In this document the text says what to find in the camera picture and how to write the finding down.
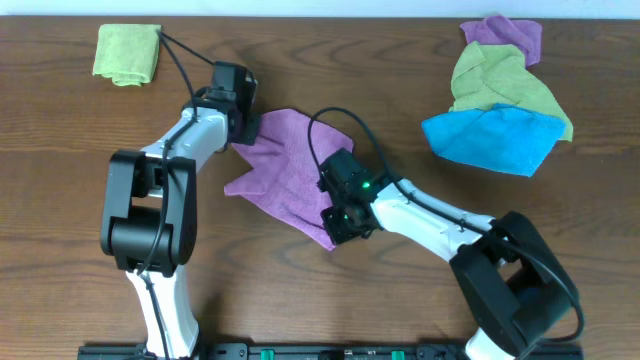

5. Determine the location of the pink microfiber cloth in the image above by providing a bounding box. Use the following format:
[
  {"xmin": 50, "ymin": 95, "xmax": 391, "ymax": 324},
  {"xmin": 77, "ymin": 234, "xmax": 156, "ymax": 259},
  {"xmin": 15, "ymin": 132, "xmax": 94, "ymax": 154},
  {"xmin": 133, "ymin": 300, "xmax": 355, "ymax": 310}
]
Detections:
[{"xmin": 224, "ymin": 109, "xmax": 354, "ymax": 251}]

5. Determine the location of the blue microfiber cloth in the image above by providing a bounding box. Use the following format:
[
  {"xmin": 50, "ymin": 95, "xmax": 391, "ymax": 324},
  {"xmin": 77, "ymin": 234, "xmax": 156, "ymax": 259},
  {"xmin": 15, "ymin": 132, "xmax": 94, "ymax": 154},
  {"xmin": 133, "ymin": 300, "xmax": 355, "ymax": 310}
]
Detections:
[{"xmin": 422, "ymin": 103, "xmax": 566, "ymax": 177}]

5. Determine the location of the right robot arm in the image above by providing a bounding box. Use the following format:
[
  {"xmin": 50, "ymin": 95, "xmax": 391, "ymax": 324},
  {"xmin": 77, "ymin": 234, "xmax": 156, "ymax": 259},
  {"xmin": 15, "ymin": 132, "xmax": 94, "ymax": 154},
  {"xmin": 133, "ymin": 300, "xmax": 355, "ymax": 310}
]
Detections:
[{"xmin": 321, "ymin": 177, "xmax": 579, "ymax": 359}]

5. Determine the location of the green crumpled microfiber cloth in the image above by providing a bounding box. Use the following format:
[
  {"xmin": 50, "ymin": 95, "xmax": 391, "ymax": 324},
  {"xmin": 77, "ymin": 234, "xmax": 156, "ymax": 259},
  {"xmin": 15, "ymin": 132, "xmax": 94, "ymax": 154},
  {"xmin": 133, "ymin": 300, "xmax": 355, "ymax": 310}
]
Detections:
[{"xmin": 450, "ymin": 41, "xmax": 574, "ymax": 141}]

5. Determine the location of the purple crumpled microfiber cloth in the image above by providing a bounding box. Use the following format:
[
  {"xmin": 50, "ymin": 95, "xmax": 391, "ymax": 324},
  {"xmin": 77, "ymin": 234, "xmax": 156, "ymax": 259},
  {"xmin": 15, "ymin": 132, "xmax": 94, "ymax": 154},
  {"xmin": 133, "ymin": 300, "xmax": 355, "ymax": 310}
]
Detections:
[{"xmin": 460, "ymin": 15, "xmax": 543, "ymax": 66}]

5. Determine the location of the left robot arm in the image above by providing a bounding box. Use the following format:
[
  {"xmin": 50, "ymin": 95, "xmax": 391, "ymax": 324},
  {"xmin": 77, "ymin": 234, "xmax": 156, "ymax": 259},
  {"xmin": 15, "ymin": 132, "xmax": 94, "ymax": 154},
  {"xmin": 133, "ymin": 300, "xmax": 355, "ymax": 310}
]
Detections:
[{"xmin": 100, "ymin": 96, "xmax": 259, "ymax": 359}]

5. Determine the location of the folded green microfiber cloth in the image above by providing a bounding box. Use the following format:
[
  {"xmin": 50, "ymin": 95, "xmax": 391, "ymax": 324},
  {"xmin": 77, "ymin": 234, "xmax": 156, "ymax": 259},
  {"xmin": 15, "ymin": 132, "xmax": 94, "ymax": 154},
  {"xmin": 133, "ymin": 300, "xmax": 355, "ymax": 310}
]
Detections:
[{"xmin": 92, "ymin": 24, "xmax": 162, "ymax": 86}]

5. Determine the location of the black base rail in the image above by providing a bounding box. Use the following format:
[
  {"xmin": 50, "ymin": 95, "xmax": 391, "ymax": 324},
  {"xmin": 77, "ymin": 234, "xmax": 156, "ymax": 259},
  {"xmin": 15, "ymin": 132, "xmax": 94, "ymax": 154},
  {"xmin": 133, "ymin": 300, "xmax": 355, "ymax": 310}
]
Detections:
[{"xmin": 77, "ymin": 343, "xmax": 584, "ymax": 360}]

